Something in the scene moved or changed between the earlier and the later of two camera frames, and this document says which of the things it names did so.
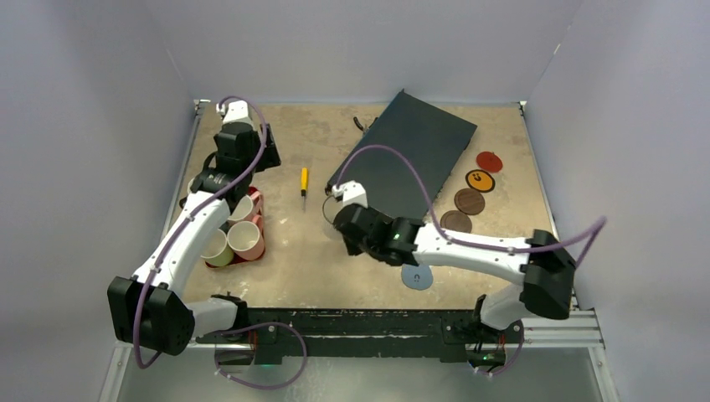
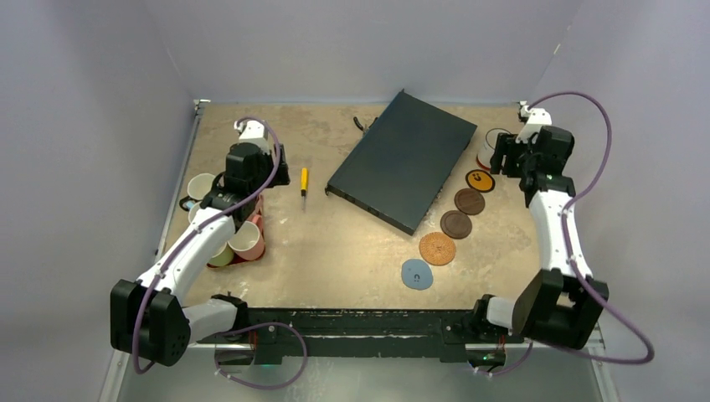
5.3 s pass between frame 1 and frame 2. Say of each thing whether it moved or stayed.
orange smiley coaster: stayed
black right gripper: moved
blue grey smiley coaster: stayed
